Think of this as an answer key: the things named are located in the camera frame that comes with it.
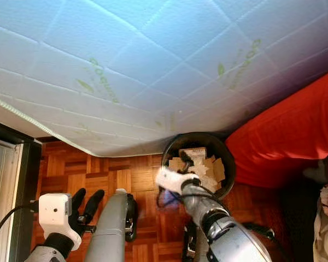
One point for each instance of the white quilted mattress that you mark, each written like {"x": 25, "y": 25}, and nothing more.
{"x": 158, "y": 71}

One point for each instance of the large red sofa cushion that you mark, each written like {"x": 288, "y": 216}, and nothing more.
{"x": 284, "y": 136}

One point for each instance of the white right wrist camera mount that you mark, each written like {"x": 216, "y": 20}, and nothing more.
{"x": 172, "y": 180}

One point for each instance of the flat cardboard box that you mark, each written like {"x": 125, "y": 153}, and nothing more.
{"x": 194, "y": 154}

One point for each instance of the black round waste bin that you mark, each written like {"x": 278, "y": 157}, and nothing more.
{"x": 221, "y": 143}

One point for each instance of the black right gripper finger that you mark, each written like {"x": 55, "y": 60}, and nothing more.
{"x": 189, "y": 161}

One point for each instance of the dark door frame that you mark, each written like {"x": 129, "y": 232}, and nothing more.
{"x": 31, "y": 207}

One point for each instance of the silver robot right leg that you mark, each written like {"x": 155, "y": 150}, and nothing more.
{"x": 194, "y": 245}

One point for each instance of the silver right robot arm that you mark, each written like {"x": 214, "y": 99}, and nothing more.
{"x": 235, "y": 240}

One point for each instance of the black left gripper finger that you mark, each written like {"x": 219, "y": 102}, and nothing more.
{"x": 94, "y": 206}
{"x": 76, "y": 201}

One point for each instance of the torn cardboard scrap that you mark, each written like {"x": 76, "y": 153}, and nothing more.
{"x": 176, "y": 164}
{"x": 216, "y": 172}

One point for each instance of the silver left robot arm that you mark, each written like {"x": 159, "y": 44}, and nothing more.
{"x": 57, "y": 244}

